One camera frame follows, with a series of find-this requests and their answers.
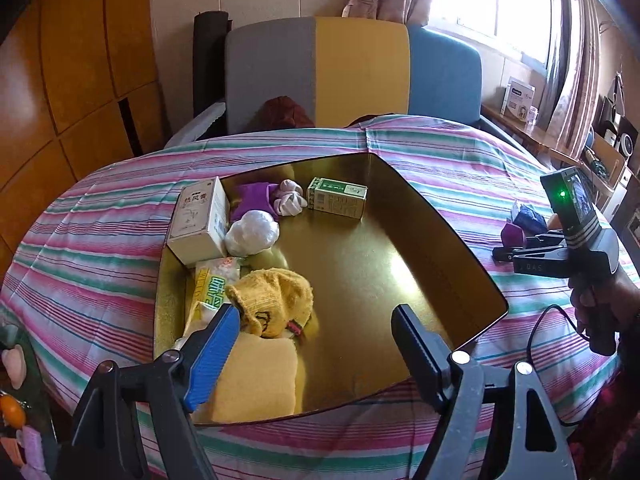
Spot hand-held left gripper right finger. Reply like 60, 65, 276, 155
391, 304, 578, 480

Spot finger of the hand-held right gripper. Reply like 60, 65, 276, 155
522, 229, 568, 249
492, 245, 531, 264

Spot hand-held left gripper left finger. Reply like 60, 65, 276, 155
65, 302, 242, 480

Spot small purple item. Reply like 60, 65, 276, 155
501, 222, 527, 249

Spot yellow green snack packet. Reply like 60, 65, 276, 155
185, 256, 242, 331

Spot yellow knit cloth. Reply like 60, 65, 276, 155
224, 268, 315, 339

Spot gold rectangular tin box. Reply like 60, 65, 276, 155
152, 152, 510, 428

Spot white plastic bundle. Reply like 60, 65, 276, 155
224, 210, 280, 257

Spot beige carton box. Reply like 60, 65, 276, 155
166, 176, 231, 267

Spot purple snack packet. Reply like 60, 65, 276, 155
229, 181, 282, 223

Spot small green box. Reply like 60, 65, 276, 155
306, 176, 368, 220

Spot white pink toy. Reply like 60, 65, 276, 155
272, 179, 308, 217

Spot person's right forearm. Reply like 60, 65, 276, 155
616, 317, 640, 391

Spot person's right hand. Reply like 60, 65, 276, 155
569, 266, 640, 342

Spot blue packet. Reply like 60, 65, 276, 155
510, 201, 547, 233

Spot cardboard box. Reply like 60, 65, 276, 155
587, 132, 628, 181

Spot wooden side table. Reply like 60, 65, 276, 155
482, 102, 616, 196

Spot white printed box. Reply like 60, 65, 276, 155
501, 76, 536, 121

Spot striped tablecloth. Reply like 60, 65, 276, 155
0, 112, 631, 480

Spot red patterned clothing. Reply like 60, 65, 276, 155
570, 375, 640, 480

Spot pink soft object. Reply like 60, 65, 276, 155
1, 344, 27, 390

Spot orange round object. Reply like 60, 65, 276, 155
0, 395, 26, 429

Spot grey yellow blue chair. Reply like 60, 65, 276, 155
165, 16, 541, 147

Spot window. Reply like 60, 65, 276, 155
425, 0, 566, 68

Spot dark red cloth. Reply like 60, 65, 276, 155
257, 96, 316, 129

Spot black rolled mat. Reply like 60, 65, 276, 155
194, 10, 231, 116

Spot wooden wardrobe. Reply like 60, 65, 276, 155
0, 0, 171, 261

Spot black cable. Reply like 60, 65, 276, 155
529, 304, 583, 428

